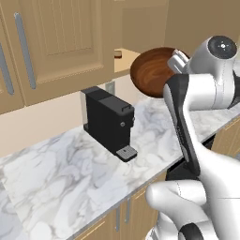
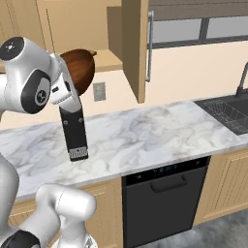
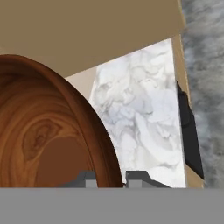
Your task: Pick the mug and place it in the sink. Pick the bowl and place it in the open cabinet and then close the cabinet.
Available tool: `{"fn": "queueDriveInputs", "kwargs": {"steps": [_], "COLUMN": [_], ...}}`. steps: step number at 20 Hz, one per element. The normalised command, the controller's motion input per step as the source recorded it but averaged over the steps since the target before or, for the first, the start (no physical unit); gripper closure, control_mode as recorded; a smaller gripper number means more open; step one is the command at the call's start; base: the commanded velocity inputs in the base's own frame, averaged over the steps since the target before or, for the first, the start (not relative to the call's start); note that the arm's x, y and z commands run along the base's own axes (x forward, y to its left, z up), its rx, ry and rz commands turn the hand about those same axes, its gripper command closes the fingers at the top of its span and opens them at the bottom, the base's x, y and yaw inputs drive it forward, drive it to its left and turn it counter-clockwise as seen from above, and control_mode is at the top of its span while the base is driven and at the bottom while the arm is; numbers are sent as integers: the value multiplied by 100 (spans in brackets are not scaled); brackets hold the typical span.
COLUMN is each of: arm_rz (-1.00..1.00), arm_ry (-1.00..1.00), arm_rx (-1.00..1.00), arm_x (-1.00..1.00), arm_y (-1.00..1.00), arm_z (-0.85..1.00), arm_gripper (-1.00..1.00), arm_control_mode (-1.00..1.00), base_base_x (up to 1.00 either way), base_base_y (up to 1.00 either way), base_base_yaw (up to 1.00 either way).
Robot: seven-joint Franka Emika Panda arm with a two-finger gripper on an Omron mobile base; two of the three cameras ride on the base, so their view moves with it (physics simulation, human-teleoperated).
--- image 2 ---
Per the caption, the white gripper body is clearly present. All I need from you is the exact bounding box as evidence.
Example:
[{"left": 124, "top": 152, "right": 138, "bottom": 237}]
[{"left": 51, "top": 52, "right": 72, "bottom": 82}]

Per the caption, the brown wooden bowl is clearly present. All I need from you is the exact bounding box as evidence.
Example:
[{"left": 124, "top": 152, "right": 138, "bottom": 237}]
[{"left": 59, "top": 48, "right": 98, "bottom": 97}]

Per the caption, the light wood open cabinet door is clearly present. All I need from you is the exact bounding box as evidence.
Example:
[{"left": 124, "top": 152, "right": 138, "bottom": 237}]
[{"left": 121, "top": 0, "right": 150, "bottom": 105}]

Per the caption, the dark grey sink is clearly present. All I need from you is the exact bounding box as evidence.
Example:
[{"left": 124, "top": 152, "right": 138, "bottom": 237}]
[{"left": 193, "top": 92, "right": 248, "bottom": 137}]

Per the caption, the light wood closed cupboard door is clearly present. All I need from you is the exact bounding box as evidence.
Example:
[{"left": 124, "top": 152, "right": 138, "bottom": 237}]
[{"left": 0, "top": 0, "right": 39, "bottom": 74}]

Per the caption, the grey window blind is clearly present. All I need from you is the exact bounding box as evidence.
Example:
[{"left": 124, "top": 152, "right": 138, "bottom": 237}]
[{"left": 148, "top": 0, "right": 248, "bottom": 22}]

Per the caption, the light wood base cupboard door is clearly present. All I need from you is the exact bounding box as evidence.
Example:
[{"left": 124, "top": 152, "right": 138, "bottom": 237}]
[
  {"left": 193, "top": 146, "right": 248, "bottom": 227},
  {"left": 8, "top": 176, "right": 124, "bottom": 248}
]

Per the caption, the black dishwasher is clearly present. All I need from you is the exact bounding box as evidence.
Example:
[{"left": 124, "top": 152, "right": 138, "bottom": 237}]
[{"left": 121, "top": 155, "right": 212, "bottom": 248}]

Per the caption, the dark grey tap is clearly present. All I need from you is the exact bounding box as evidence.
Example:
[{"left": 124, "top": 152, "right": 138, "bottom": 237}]
[{"left": 234, "top": 61, "right": 248, "bottom": 100}]

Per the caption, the light wood open wall cabinet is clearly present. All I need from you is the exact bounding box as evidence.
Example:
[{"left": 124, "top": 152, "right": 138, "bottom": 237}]
[{"left": 36, "top": 0, "right": 124, "bottom": 74}]

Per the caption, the grey wall socket plate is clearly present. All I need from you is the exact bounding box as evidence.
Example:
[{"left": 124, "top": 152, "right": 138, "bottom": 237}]
[{"left": 92, "top": 81, "right": 108, "bottom": 103}]

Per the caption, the silver cabinet door handle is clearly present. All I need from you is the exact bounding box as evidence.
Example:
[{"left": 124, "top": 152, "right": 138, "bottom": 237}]
[{"left": 144, "top": 10, "right": 155, "bottom": 83}]

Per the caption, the black dishwasher handle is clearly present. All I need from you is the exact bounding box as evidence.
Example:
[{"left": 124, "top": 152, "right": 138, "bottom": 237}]
[{"left": 149, "top": 174, "right": 189, "bottom": 195}]

